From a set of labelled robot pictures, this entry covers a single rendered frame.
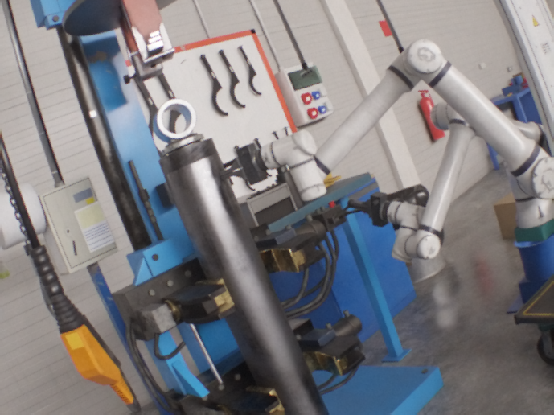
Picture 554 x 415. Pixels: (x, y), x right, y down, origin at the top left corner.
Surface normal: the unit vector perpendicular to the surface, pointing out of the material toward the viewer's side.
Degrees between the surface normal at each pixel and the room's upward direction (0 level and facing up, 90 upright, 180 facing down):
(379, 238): 90
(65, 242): 90
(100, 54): 90
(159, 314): 90
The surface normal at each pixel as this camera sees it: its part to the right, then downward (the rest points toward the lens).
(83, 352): -0.07, 0.11
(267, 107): 0.61, -0.18
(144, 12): 0.25, -0.02
